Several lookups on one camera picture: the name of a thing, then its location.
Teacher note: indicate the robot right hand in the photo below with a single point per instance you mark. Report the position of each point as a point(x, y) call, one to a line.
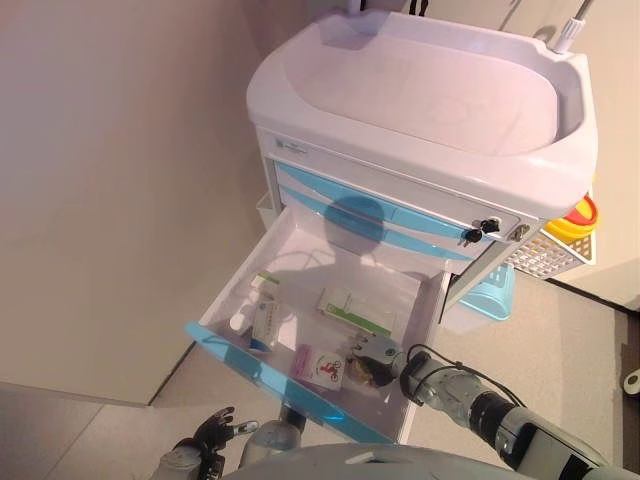
point(385, 350)

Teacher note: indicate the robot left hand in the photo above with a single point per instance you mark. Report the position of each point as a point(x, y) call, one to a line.
point(215, 432)

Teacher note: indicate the amber capsule medicine bottle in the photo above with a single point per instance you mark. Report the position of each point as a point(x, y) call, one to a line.
point(364, 372)

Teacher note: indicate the blue front cart drawer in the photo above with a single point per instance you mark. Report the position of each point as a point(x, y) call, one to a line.
point(300, 176)
point(250, 357)
point(306, 198)

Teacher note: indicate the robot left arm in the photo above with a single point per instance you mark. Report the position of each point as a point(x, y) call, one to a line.
point(175, 462)

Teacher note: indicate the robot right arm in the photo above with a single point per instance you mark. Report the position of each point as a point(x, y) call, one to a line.
point(460, 395)

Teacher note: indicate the green and white medicine box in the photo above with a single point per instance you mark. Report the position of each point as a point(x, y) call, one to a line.
point(350, 310)

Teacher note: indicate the white and blue medicine box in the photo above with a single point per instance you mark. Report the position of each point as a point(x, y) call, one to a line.
point(265, 325)

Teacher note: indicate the robot left leg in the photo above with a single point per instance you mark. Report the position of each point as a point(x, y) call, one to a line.
point(272, 440)

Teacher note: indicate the pink box with red figure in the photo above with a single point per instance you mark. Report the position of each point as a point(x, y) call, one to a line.
point(320, 367)

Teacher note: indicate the small white bottle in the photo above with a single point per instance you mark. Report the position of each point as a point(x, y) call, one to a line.
point(239, 322)

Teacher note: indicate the grey robot torso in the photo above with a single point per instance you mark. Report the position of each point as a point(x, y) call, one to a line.
point(375, 465)

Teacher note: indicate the white bin with blue lid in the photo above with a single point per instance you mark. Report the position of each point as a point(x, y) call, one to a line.
point(490, 295)

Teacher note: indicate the clear plastic tubing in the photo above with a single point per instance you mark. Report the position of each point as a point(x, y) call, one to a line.
point(300, 253)

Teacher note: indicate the black keys in lock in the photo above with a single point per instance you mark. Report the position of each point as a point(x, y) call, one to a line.
point(480, 231)

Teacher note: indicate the silver side latch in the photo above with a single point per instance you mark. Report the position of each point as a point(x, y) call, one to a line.
point(520, 233)

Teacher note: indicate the white perforated basket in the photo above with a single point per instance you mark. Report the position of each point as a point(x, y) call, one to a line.
point(545, 257)

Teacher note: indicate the cart label sticker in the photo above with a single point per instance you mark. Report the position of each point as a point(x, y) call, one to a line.
point(290, 146)

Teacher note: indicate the yellow sharps container red lid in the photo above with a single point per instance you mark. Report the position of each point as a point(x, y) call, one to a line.
point(585, 212)

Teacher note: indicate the bed caster wheel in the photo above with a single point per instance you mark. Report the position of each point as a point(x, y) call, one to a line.
point(631, 382)

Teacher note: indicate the white medical trolley cart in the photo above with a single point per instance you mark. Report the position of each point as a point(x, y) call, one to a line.
point(400, 90)

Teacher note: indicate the metal IV pole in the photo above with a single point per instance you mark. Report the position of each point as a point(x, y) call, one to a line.
point(567, 32)

